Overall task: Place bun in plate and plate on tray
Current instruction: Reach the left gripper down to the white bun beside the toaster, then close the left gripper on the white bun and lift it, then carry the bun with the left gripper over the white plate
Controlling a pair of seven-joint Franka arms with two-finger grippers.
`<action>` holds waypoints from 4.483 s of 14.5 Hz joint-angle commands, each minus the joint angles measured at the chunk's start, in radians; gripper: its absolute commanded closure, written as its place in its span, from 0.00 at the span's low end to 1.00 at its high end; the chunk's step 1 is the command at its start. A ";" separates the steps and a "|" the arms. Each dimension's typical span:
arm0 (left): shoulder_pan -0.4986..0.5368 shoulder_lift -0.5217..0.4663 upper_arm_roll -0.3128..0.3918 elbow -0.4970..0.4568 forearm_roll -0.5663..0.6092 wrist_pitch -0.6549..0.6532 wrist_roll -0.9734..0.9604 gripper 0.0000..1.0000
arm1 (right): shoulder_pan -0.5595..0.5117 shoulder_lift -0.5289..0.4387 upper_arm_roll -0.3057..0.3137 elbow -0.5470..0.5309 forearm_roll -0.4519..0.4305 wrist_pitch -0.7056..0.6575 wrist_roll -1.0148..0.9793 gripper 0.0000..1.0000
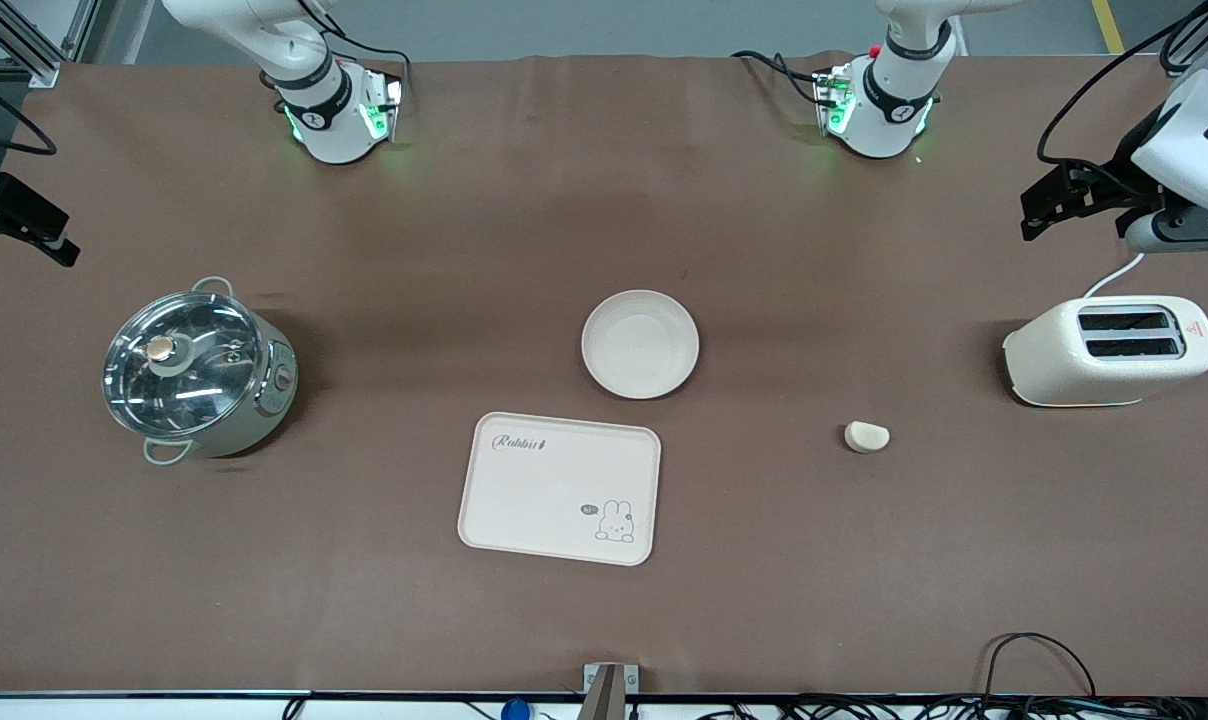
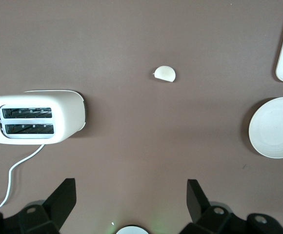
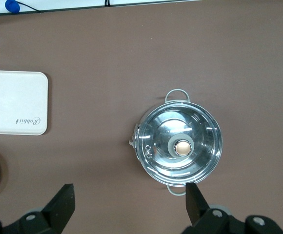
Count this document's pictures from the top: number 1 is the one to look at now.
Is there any white toaster power cable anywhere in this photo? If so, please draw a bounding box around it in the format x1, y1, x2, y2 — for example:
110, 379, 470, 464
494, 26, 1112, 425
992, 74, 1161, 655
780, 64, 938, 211
1084, 252, 1147, 299

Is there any aluminium frame profile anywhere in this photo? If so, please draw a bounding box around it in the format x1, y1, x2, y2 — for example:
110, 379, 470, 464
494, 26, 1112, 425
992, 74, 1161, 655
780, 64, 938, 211
0, 0, 100, 87

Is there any steel electric cooking pot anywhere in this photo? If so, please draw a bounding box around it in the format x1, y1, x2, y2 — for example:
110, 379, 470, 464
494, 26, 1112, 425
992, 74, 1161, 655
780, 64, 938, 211
102, 277, 299, 466

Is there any round beige plate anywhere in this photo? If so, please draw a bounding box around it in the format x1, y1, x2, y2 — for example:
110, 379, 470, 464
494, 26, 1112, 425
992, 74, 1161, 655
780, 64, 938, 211
581, 289, 701, 401

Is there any black left arm base cable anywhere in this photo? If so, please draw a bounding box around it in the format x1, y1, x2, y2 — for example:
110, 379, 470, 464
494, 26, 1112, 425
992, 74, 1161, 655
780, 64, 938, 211
732, 50, 827, 105

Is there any black cable bundle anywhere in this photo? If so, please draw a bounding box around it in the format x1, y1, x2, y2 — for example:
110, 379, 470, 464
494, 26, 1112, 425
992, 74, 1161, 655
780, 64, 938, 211
654, 694, 1208, 720

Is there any black looped cable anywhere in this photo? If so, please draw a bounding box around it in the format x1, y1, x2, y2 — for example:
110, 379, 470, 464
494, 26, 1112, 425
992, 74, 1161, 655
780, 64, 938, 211
984, 632, 1097, 701

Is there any black arm base cable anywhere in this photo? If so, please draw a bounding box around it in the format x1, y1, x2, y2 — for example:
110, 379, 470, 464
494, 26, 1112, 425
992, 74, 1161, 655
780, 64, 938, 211
299, 0, 412, 79
732, 50, 827, 105

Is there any beige rabbit print tray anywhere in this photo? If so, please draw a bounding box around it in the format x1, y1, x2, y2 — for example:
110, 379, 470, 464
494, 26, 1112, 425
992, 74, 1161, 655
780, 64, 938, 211
457, 412, 662, 567

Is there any black right arm wrist cable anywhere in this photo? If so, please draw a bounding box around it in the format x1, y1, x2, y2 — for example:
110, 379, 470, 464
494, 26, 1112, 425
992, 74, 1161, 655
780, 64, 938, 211
0, 75, 60, 157

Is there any glass pot lid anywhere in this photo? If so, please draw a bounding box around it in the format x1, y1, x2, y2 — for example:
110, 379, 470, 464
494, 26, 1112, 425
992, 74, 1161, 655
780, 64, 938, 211
102, 290, 265, 437

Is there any black right arm base cable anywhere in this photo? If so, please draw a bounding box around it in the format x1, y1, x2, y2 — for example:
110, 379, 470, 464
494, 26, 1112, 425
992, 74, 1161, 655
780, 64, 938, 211
299, 0, 412, 79

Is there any grey metal camera bracket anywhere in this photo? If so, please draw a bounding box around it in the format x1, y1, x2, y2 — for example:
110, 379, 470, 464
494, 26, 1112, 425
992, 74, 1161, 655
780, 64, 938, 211
583, 663, 640, 720

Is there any cream two-slot toaster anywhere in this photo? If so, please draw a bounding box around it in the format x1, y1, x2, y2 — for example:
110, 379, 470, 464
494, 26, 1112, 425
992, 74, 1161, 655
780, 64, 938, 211
1002, 296, 1208, 408

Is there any brown table cloth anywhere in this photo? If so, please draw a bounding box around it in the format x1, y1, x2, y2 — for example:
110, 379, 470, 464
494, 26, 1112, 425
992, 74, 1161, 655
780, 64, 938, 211
0, 50, 1208, 696

